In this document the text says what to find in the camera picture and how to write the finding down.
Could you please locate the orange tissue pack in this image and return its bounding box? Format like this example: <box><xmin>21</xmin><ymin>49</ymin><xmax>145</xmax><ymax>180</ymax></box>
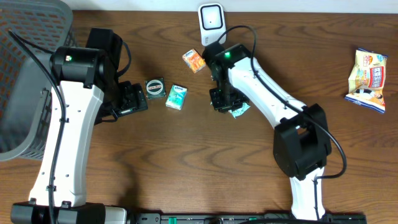
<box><xmin>182</xmin><ymin>49</ymin><xmax>206</xmax><ymax>73</ymax></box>

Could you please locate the dark green round-label box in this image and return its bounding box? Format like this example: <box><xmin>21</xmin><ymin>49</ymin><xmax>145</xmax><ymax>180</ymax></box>
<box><xmin>145</xmin><ymin>77</ymin><xmax>166</xmax><ymax>100</ymax></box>

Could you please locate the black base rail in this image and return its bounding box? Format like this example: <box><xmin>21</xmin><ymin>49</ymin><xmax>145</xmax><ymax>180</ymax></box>
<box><xmin>126</xmin><ymin>213</ymin><xmax>368</xmax><ymax>224</ymax></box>

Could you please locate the white barcode scanner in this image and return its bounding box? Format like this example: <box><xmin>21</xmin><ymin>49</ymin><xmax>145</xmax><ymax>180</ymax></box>
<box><xmin>198</xmin><ymin>3</ymin><xmax>226</xmax><ymax>47</ymax></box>

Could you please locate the grey plastic mesh basket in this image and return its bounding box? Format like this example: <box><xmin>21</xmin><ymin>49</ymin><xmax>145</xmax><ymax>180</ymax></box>
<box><xmin>1</xmin><ymin>0</ymin><xmax>78</xmax><ymax>161</ymax></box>

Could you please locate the yellow snack chip bag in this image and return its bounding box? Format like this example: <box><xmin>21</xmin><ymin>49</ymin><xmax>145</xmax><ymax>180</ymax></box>
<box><xmin>345</xmin><ymin>49</ymin><xmax>388</xmax><ymax>114</ymax></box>

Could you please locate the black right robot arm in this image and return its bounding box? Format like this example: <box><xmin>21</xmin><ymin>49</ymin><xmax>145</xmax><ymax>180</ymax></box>
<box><xmin>202</xmin><ymin>42</ymin><xmax>331</xmax><ymax>220</ymax></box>

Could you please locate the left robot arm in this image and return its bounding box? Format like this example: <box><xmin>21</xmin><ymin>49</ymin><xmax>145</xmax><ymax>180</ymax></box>
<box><xmin>11</xmin><ymin>28</ymin><xmax>148</xmax><ymax>224</ymax></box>

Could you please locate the mint green wipes pack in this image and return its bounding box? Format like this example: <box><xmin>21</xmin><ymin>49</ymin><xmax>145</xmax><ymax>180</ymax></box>
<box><xmin>228</xmin><ymin>103</ymin><xmax>251</xmax><ymax>118</ymax></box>

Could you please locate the teal tissue pack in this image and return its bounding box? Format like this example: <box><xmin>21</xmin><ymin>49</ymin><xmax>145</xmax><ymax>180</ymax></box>
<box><xmin>165</xmin><ymin>85</ymin><xmax>187</xmax><ymax>110</ymax></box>

